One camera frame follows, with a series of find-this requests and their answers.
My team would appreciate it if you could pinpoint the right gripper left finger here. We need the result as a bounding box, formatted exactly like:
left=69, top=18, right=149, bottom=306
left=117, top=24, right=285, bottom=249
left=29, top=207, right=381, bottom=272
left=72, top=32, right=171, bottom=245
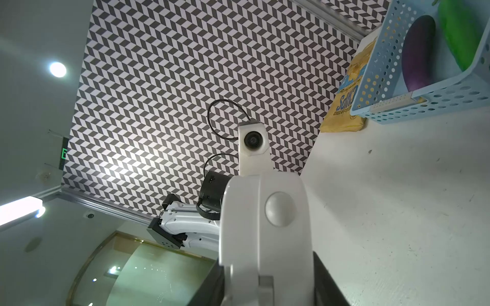
left=187, top=260, right=225, bottom=306

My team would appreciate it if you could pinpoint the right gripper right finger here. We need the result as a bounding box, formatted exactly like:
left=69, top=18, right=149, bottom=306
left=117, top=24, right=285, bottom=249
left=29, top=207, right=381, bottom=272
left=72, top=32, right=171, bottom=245
left=313, top=252, right=350, bottom=306

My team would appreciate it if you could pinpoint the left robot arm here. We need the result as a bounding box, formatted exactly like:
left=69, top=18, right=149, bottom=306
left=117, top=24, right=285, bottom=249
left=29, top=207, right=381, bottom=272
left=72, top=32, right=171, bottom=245
left=147, top=171, right=232, bottom=252

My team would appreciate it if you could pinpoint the yellow chips bag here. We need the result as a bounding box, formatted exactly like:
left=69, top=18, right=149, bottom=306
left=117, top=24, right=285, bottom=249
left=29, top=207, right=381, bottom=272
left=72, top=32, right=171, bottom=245
left=320, top=38, right=376, bottom=133

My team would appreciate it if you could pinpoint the light blue plastic basket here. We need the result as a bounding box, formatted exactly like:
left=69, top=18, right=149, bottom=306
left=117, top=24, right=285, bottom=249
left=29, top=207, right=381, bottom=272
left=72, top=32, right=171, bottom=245
left=348, top=1, right=489, bottom=124

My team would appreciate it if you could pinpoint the purple toy eggplant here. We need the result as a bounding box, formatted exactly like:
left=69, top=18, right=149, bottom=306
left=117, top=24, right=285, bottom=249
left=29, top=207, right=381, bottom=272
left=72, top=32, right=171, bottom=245
left=401, top=15, right=436, bottom=92

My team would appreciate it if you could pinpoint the green toy cucumber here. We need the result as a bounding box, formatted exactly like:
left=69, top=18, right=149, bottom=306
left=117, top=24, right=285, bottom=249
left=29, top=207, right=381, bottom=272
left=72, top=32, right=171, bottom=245
left=438, top=0, right=483, bottom=71

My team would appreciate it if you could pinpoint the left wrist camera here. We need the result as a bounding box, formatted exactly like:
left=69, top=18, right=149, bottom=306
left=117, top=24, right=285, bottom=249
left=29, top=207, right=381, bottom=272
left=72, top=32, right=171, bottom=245
left=238, top=121, right=274, bottom=177

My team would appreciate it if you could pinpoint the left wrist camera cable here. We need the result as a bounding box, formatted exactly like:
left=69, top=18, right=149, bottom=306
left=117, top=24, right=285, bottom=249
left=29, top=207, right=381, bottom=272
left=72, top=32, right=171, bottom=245
left=202, top=99, right=251, bottom=177

